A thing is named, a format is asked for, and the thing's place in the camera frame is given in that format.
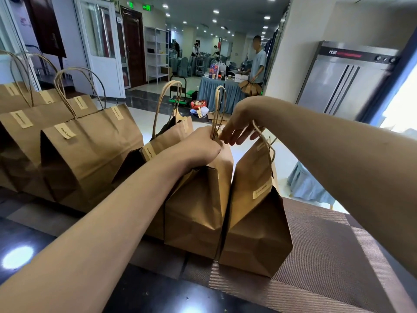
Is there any person's left hand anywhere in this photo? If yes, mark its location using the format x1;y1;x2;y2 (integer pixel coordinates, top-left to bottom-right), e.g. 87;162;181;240
171;126;223;172

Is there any person's right hand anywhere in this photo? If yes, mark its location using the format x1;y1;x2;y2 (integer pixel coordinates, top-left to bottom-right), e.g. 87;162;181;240
218;96;268;146

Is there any person's right forearm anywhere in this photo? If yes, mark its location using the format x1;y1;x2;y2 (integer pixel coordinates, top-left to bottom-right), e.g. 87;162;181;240
254;96;417;278

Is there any person's left forearm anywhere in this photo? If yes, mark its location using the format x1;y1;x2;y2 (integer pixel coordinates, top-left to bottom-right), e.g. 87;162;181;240
0;145;190;313

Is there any blue skirted table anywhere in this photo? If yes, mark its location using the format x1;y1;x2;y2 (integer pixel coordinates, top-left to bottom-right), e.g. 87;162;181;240
197;76;247;115

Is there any black trolley cart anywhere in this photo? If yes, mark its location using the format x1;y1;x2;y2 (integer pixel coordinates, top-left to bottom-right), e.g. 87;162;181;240
167;75;190;106

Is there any blue plastic chair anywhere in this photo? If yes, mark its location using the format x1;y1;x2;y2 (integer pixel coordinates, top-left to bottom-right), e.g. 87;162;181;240
287;160;338;207

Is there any white shelving unit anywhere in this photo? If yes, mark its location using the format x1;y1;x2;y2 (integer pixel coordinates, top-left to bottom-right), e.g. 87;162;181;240
144;26;169;83

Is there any stainless steel refrigerator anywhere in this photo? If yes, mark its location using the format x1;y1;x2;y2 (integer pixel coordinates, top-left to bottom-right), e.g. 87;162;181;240
296;41;401;123

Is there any dark brown door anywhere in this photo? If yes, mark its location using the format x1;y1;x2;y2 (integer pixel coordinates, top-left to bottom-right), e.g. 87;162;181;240
120;6;148;89

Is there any white door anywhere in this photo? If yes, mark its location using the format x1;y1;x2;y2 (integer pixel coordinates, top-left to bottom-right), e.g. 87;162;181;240
73;0;126;100

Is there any green exit sign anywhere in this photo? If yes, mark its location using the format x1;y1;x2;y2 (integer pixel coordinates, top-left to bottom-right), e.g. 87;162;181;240
126;1;152;12

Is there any blue window curtain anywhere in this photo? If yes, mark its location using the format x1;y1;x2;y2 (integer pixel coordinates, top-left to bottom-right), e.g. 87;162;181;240
357;29;417;128

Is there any white window curtain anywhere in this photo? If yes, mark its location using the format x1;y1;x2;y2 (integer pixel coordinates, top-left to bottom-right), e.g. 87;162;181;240
380;65;417;140

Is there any brown table runner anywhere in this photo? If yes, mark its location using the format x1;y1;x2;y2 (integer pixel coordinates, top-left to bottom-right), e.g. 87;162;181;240
0;186;417;313

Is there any white framed glass partition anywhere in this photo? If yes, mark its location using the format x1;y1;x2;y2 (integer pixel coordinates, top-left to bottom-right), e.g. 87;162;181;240
0;0;79;89

